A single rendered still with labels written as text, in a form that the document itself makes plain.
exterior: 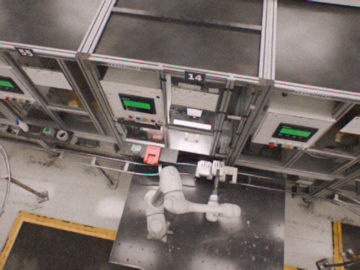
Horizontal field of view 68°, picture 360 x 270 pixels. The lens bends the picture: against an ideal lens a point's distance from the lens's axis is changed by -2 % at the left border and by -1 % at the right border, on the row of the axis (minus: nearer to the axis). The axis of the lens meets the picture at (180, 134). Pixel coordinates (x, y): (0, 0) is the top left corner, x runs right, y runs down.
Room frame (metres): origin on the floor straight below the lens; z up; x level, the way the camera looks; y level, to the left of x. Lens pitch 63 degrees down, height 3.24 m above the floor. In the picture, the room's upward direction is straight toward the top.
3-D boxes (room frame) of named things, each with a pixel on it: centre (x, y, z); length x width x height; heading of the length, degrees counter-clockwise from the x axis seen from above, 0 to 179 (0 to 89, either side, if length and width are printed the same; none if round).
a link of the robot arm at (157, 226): (0.33, 0.20, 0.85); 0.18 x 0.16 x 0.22; 11
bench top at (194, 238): (0.44, -0.21, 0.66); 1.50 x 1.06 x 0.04; 79
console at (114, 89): (1.18, 0.30, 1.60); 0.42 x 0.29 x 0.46; 79
